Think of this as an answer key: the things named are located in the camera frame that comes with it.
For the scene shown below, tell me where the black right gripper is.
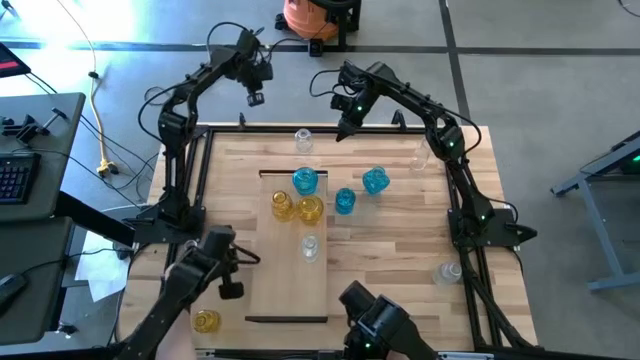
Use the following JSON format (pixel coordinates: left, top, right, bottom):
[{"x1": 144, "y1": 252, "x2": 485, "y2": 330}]
[{"x1": 335, "y1": 63, "x2": 384, "y2": 144}]

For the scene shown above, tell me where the blue urn-shaped glass vase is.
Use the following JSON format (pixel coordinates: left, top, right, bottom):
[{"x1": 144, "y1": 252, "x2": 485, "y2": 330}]
[{"x1": 362, "y1": 166, "x2": 392, "y2": 196}]

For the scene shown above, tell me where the blue round glass vase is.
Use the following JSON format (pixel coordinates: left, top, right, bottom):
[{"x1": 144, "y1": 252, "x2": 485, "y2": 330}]
[{"x1": 291, "y1": 166, "x2": 320, "y2": 196}]

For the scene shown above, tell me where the blue glass bottle vase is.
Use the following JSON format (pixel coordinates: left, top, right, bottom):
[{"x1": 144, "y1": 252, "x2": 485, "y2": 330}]
[{"x1": 334, "y1": 187, "x2": 358, "y2": 216}]

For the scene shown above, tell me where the wide yellow glass vase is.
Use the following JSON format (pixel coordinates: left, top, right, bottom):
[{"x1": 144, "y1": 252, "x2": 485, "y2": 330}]
[{"x1": 295, "y1": 194, "x2": 325, "y2": 226}]

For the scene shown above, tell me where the narrow yellow glass vase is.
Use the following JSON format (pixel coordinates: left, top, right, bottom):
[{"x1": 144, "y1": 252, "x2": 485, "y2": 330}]
[{"x1": 270, "y1": 189, "x2": 297, "y2": 224}]

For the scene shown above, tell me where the small clear glass vase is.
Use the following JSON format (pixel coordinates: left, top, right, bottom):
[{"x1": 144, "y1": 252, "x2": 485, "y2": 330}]
[
  {"x1": 299, "y1": 233, "x2": 322, "y2": 264},
  {"x1": 432, "y1": 261, "x2": 463, "y2": 288}
]

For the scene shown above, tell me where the clear ribbed glass jar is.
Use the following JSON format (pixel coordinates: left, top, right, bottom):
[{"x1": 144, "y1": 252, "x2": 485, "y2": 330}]
[{"x1": 293, "y1": 127, "x2": 315, "y2": 154}]

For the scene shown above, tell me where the orange shop vacuum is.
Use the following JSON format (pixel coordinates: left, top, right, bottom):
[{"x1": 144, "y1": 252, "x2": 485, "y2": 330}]
[{"x1": 273, "y1": 0, "x2": 346, "y2": 44}]

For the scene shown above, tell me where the tall clear glass carafe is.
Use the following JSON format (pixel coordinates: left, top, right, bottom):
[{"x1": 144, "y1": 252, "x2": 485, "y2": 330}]
[{"x1": 408, "y1": 138, "x2": 432, "y2": 172}]

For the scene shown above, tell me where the black metal stand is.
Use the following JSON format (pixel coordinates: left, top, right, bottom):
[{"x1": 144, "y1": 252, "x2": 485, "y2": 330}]
[{"x1": 319, "y1": 0, "x2": 362, "y2": 51}]

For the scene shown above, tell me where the dark grey desk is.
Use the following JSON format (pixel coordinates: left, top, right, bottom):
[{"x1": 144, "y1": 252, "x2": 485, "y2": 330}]
[
  {"x1": 0, "y1": 217, "x2": 76, "y2": 346},
  {"x1": 0, "y1": 92, "x2": 87, "y2": 224}
]

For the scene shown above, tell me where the black desk clamp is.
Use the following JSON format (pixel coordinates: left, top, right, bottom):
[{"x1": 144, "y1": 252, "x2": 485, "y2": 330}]
[{"x1": 0, "y1": 107, "x2": 69, "y2": 144}]

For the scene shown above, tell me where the black device red display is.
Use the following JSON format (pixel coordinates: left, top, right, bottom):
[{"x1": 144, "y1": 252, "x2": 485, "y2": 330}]
[{"x1": 0, "y1": 42, "x2": 32, "y2": 80}]

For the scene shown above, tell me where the white paper sheet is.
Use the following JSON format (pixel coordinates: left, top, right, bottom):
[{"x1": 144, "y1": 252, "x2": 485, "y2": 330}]
[{"x1": 74, "y1": 230, "x2": 132, "y2": 304}]

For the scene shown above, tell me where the black keyboard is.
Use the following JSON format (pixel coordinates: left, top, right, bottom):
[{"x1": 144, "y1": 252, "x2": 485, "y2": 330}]
[{"x1": 0, "y1": 152, "x2": 42, "y2": 205}]

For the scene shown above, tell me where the black computer mouse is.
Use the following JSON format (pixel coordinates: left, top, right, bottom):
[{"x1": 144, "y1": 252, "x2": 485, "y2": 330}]
[{"x1": 0, "y1": 272, "x2": 29, "y2": 306}]

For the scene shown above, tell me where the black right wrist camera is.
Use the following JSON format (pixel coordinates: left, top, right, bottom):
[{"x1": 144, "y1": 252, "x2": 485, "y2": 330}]
[{"x1": 329, "y1": 92, "x2": 352, "y2": 115}]

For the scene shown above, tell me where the black floor cable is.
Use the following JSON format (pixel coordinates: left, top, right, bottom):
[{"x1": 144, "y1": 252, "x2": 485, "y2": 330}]
[{"x1": 137, "y1": 37, "x2": 314, "y2": 109}]

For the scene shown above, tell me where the yellow extension cable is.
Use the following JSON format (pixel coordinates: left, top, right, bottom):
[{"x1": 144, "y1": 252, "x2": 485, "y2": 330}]
[{"x1": 54, "y1": 0, "x2": 120, "y2": 177}]

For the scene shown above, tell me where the grey metal table frame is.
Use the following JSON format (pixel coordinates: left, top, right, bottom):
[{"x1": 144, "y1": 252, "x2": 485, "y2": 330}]
[{"x1": 549, "y1": 130, "x2": 640, "y2": 294}]

